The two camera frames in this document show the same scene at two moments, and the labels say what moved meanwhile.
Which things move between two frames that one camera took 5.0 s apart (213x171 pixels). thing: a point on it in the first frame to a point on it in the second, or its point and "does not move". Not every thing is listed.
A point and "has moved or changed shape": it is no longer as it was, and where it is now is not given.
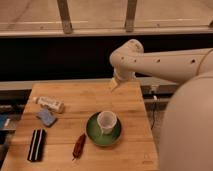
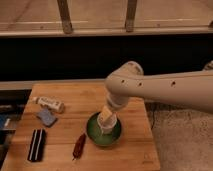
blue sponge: (47, 117) does not move
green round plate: (95, 134) does not move
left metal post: (63, 9) does not move
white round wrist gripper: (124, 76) to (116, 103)
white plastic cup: (106, 120) does not move
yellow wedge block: (114, 85) has moved or changed shape
